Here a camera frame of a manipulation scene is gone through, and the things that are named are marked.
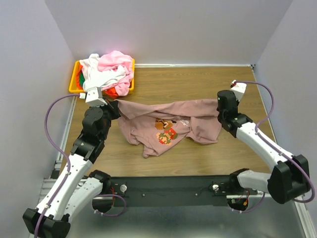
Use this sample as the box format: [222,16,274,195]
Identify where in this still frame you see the dusty pink mario t-shirt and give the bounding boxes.
[117,99,221,158]

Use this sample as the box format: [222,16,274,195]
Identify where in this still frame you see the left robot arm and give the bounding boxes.
[23,101,120,238]

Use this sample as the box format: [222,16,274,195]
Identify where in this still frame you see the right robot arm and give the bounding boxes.
[217,90,316,204]

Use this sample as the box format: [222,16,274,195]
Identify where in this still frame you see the orange red t-shirt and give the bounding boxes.
[103,87,119,99]

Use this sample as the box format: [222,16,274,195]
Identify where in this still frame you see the white t-shirt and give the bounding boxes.
[79,54,126,92]

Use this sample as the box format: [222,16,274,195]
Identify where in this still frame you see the green t-shirt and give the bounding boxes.
[76,70,85,90]

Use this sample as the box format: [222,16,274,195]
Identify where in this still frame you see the yellow plastic bin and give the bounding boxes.
[68,59,135,99]

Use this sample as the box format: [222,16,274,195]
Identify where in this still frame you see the light pink t-shirt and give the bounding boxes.
[98,51,134,96]

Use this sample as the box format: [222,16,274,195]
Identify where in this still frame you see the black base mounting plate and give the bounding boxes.
[93,175,257,208]

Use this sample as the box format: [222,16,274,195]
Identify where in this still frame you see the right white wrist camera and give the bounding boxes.
[230,80,247,102]

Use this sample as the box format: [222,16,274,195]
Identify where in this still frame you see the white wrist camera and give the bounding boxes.
[79,87,107,107]
[230,80,247,102]

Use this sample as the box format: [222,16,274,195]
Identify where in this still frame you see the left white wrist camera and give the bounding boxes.
[79,87,107,107]

